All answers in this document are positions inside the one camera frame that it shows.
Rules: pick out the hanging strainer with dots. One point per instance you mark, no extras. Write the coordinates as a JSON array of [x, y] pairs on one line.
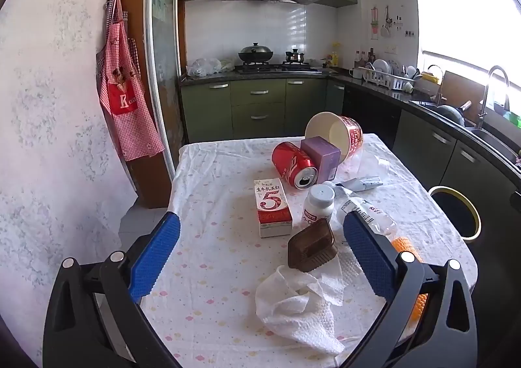
[[386, 28]]

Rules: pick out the white mug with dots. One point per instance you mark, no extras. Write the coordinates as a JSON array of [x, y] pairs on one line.
[[357, 73]]

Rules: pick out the red soda can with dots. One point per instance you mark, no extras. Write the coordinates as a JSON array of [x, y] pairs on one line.
[[291, 162]]

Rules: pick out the brown plastic tray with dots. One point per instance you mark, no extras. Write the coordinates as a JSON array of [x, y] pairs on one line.
[[311, 246]]

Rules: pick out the white pill bottle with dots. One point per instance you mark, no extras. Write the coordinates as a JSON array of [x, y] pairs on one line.
[[319, 205]]

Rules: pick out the red white milk carton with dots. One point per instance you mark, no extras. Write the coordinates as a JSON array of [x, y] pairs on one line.
[[272, 205]]

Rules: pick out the white paper towel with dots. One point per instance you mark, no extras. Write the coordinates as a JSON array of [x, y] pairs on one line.
[[293, 307]]

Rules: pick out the small steel pot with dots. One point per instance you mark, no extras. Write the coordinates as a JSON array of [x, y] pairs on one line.
[[296, 55]]

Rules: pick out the gas stove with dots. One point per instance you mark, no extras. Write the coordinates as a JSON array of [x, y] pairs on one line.
[[276, 68]]

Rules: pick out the clear plastic bottle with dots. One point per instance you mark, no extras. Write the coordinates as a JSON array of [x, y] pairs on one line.
[[374, 217]]

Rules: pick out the white wall socket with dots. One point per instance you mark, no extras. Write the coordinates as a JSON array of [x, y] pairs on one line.
[[390, 50]]

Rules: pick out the black kitchen countertop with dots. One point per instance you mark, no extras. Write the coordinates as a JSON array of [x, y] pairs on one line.
[[407, 97]]

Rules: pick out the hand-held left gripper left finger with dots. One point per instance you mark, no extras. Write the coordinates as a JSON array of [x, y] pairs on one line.
[[156, 258]]

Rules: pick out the yellow box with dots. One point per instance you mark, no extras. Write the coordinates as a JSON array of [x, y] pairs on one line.
[[430, 77]]

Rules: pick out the purple cardboard box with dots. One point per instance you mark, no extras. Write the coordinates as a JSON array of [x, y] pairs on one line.
[[321, 158]]

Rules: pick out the wooden cutting board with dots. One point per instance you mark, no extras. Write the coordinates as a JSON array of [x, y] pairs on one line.
[[464, 87]]

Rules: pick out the tall dark glass bottle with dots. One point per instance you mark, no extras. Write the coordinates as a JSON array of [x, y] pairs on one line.
[[371, 55]]

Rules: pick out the white dish rack with plates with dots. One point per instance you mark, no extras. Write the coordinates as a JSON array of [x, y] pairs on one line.
[[382, 79]]

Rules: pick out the clear plastic bags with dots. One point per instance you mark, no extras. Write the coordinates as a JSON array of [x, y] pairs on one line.
[[203, 67]]

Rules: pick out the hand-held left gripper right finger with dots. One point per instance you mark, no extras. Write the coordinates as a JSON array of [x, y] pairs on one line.
[[368, 254]]

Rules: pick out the yellow oil bottle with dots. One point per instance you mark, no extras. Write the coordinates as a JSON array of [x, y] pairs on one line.
[[334, 59]]

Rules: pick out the red checked apron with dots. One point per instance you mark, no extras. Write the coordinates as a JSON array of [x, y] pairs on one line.
[[122, 107]]

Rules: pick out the steel sink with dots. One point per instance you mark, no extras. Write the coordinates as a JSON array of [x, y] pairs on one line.
[[488, 136]]

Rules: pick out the green plastic item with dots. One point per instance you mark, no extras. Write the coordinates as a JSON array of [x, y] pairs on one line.
[[515, 119]]

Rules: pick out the green base cabinets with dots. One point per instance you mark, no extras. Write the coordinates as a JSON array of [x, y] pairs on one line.
[[256, 91]]

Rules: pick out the black wok with lid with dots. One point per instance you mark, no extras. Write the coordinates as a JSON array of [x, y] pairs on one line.
[[255, 54]]

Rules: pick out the dark bin with yellow rim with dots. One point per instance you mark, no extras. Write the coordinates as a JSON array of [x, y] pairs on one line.
[[456, 213]]

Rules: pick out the small white cup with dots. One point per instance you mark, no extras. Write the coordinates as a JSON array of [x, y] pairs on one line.
[[408, 87]]

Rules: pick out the tall steel faucet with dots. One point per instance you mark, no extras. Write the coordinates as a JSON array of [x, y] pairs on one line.
[[482, 107]]

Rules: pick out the wooden door frame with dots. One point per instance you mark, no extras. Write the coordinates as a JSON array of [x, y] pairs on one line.
[[134, 6]]

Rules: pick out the black built-in appliance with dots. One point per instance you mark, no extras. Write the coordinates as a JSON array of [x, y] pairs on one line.
[[366, 116]]

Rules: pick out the glass sliding door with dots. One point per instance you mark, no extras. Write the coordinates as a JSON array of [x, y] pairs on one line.
[[165, 46]]

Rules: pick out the orange ribbed plastic piece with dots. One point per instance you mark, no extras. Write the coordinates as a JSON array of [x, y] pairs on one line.
[[403, 246]]

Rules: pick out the hanging paper decoration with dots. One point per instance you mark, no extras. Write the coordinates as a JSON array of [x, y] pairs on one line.
[[374, 22]]

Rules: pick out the white dotted tablecloth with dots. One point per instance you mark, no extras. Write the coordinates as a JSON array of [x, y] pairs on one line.
[[211, 205]]

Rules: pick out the thin gooseneck faucet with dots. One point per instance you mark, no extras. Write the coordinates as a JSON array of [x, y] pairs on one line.
[[441, 87]]

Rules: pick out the red white paper bowl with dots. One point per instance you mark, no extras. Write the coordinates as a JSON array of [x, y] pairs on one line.
[[350, 136]]

